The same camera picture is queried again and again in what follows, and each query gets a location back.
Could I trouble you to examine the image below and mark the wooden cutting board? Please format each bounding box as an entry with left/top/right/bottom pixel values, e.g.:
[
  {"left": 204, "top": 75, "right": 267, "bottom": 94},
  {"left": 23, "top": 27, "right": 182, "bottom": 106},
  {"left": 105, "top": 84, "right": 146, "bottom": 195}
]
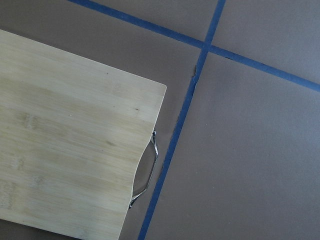
[{"left": 0, "top": 30, "right": 167, "bottom": 240}]

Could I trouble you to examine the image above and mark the metal cutting board handle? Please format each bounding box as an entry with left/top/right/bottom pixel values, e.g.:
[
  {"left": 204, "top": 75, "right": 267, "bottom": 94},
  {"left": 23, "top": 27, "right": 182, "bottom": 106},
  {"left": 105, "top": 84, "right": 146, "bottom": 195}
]
[{"left": 128, "top": 129, "right": 159, "bottom": 210}]

